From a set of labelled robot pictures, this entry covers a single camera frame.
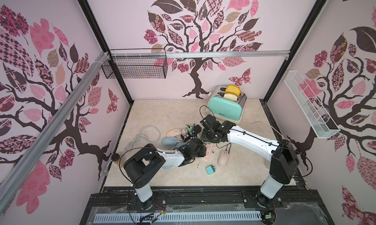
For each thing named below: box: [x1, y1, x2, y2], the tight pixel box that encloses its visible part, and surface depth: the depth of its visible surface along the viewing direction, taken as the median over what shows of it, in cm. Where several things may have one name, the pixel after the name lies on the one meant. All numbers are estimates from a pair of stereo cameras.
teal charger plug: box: [205, 164, 217, 175], surface depth 85 cm
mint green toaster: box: [207, 85, 247, 125], surface depth 101 cm
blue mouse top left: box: [161, 136, 178, 147], surface depth 95 cm
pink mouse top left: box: [165, 128, 182, 137], surface depth 102 cm
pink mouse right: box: [217, 149, 231, 168], surface depth 89 cm
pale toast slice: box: [223, 92, 239, 101], surface depth 98 cm
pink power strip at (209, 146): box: [205, 142, 214, 159], surface depth 92 cm
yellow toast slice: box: [225, 84, 242, 96], surface depth 102 cm
